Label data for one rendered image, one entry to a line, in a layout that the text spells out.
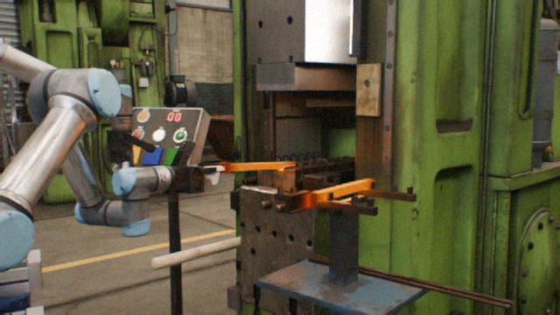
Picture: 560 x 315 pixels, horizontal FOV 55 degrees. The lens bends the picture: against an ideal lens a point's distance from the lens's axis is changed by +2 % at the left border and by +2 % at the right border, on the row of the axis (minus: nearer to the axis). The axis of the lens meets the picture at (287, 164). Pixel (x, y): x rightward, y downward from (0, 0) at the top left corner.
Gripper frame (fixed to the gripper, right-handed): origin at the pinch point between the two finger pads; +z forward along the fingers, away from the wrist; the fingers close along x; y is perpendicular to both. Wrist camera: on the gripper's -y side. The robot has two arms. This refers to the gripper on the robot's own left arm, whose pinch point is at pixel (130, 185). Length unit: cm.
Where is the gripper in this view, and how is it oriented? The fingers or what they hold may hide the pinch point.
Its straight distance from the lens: 198.8
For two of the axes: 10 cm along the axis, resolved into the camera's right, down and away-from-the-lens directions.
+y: -9.0, 0.6, -4.3
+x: 4.3, 1.2, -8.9
